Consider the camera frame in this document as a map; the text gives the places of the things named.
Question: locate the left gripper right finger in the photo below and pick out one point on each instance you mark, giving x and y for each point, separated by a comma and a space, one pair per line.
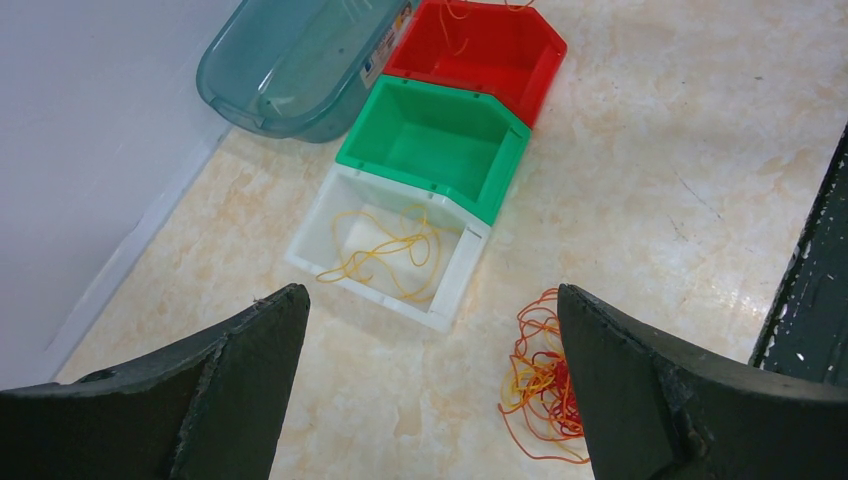
654, 406

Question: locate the red plastic bin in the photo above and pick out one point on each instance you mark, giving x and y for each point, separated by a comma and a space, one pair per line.
509, 52

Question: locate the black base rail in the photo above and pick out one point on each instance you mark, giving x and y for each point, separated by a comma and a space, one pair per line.
804, 334

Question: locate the blue transparent plastic tub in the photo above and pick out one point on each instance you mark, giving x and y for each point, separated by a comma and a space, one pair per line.
300, 69

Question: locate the white plastic bin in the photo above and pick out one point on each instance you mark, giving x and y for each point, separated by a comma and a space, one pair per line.
411, 251

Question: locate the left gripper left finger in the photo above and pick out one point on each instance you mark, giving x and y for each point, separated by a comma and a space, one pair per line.
209, 406

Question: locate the green plastic bin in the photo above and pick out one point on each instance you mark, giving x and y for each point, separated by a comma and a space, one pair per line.
461, 144

